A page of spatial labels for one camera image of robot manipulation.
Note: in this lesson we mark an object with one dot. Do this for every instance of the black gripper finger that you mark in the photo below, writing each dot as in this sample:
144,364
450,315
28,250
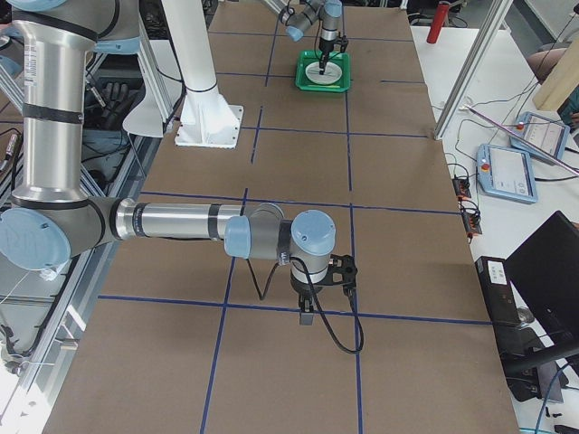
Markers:
310,312
319,65
324,64
303,313

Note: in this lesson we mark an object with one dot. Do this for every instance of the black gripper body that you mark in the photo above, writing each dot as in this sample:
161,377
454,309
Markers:
325,45
302,287

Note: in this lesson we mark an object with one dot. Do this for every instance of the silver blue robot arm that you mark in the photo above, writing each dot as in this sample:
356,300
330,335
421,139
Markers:
328,15
52,219

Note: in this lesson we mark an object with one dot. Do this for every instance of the white round plate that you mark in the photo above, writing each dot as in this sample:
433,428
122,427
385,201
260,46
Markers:
327,76

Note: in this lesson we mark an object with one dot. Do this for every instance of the green plastic tray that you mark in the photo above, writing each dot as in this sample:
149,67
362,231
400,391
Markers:
340,59

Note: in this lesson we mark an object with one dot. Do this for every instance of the red cylinder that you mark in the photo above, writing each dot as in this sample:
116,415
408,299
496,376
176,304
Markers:
438,21

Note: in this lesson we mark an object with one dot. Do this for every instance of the near orange black connector board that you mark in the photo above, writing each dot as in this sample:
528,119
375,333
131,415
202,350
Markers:
471,224

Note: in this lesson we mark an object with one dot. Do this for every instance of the orange black connector board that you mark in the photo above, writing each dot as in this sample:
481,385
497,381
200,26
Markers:
461,186
471,224

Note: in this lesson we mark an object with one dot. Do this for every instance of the white curled paper sheet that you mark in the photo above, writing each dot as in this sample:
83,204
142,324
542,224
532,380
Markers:
145,118

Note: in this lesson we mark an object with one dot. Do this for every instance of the far orange black connector board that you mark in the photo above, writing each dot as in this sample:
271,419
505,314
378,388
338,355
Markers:
461,186

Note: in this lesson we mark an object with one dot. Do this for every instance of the black box device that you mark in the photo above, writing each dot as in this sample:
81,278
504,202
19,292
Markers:
498,294

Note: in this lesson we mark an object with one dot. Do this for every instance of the near blue teach pendant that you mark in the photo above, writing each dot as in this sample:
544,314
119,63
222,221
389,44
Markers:
506,172

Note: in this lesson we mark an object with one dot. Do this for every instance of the blue teach pendant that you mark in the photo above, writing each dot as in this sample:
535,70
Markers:
547,134
506,172

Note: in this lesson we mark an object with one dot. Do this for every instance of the reacher grabber stick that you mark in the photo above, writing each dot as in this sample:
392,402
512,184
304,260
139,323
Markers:
521,139

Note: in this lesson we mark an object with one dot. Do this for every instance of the black laptop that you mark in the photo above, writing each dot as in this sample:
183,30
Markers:
544,271

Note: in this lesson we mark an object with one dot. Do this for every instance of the far blue teach pendant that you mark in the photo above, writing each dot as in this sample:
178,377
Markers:
547,134

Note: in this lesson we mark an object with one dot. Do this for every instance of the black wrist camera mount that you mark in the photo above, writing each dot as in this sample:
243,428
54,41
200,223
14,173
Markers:
342,272
342,42

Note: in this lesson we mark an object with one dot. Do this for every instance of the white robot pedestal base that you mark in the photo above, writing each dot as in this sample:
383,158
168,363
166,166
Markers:
207,119

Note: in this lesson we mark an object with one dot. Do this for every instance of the aluminium frame post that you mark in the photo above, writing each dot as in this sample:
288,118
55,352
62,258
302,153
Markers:
485,36

